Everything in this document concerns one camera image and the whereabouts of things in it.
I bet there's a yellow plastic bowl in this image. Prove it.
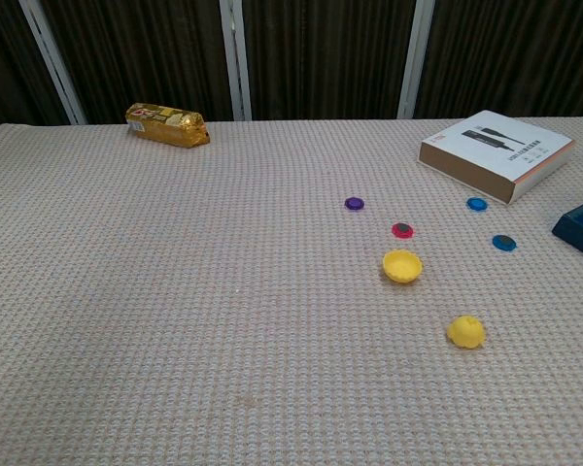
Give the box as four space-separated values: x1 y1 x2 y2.
382 248 425 284

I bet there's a dark blue box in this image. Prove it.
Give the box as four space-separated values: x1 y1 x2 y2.
551 192 583 255

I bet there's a yellow plastic ball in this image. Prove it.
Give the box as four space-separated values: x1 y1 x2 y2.
446 314 487 350

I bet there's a gold foil snack package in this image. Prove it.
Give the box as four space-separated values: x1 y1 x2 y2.
124 102 211 150

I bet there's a dark brown curtain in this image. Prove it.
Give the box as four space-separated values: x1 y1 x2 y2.
0 0 583 135

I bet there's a white product box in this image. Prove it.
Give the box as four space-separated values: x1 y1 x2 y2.
418 109 576 204

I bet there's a beige waffle tablecloth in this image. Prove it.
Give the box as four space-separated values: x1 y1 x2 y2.
0 115 583 466

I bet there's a white screen frame post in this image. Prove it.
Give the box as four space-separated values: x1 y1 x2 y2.
17 0 87 126
218 0 253 122
396 0 436 120

